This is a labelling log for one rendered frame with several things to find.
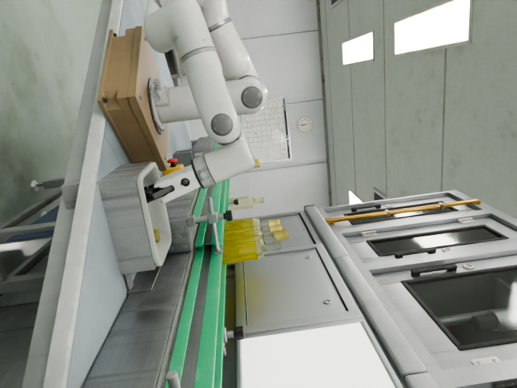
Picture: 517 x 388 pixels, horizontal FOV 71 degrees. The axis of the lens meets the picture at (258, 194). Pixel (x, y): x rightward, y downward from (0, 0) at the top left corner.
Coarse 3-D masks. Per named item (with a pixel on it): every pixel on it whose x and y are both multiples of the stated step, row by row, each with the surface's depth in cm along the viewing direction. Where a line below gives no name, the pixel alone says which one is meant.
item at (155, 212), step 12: (156, 168) 92; (144, 180) 93; (156, 180) 93; (144, 192) 78; (144, 204) 78; (156, 204) 95; (144, 216) 80; (156, 216) 96; (156, 228) 97; (168, 228) 97; (168, 240) 96; (156, 252) 82; (156, 264) 83
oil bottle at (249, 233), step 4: (232, 232) 122; (236, 232) 121; (240, 232) 121; (244, 232) 120; (248, 232) 120; (252, 232) 119; (256, 232) 119; (260, 232) 120; (224, 236) 119; (228, 236) 119; (232, 236) 118; (236, 236) 118; (240, 236) 118; (244, 236) 118; (248, 236) 117; (252, 236) 117; (256, 236) 118; (260, 236) 118; (224, 240) 117; (228, 240) 117
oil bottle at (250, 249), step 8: (232, 240) 116; (240, 240) 115; (248, 240) 115; (256, 240) 114; (224, 248) 112; (232, 248) 112; (240, 248) 112; (248, 248) 112; (256, 248) 112; (264, 248) 113; (224, 256) 112; (232, 256) 112; (240, 256) 113; (248, 256) 113; (256, 256) 113
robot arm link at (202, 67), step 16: (208, 48) 80; (192, 64) 79; (208, 64) 79; (192, 80) 78; (208, 80) 76; (208, 96) 76; (224, 96) 76; (208, 112) 76; (224, 112) 76; (208, 128) 77; (224, 128) 76; (240, 128) 81
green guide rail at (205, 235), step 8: (224, 184) 169; (224, 192) 156; (224, 200) 145; (200, 224) 123; (208, 224) 123; (216, 224) 121; (200, 232) 115; (208, 232) 115; (200, 240) 109; (208, 240) 110
